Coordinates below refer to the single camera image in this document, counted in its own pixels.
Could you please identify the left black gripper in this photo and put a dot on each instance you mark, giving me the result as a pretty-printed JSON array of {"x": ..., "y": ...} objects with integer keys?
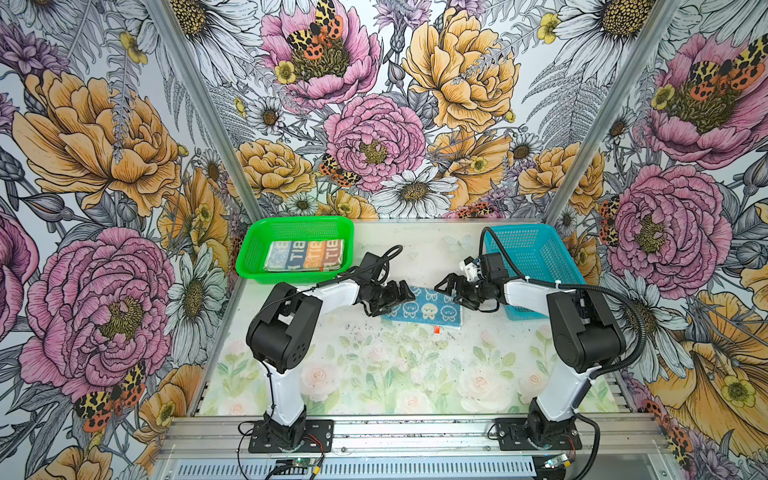
[{"x": 393, "y": 298}]

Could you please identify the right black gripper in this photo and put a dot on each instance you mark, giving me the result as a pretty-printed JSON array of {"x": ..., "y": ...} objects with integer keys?
[{"x": 453, "y": 278}]

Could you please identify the blue white patterned towel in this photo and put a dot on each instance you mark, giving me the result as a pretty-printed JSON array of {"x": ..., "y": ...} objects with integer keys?
[{"x": 428, "y": 307}]

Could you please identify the teal plastic basket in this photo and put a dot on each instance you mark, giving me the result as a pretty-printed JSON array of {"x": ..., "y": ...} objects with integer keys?
[{"x": 537, "y": 251}]

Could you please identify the cream orange patterned towel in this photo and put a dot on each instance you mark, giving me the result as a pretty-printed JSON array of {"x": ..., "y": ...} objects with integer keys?
[{"x": 305, "y": 256}]

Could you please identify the green plastic basket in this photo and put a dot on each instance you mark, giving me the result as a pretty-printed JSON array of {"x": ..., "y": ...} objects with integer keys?
[{"x": 251, "y": 258}]

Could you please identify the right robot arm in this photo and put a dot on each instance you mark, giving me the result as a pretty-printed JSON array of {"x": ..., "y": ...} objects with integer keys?
[{"x": 585, "y": 334}]

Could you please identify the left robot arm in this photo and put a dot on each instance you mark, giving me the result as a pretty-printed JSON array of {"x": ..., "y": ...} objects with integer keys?
[{"x": 280, "y": 335}]

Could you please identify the green circuit board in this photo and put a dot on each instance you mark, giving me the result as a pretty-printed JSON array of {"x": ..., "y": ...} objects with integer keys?
[{"x": 297, "y": 463}]

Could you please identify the white vented strip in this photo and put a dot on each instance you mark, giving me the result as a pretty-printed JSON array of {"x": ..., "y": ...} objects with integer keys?
[{"x": 493, "y": 467}]

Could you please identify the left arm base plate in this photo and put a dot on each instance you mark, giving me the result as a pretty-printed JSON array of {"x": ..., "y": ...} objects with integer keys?
[{"x": 306, "y": 436}]

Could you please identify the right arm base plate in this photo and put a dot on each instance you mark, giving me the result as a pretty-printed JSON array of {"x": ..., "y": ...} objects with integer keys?
[{"x": 532, "y": 434}]

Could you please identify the aluminium front rail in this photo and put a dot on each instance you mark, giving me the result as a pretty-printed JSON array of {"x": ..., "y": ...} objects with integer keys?
[{"x": 406, "y": 436}]

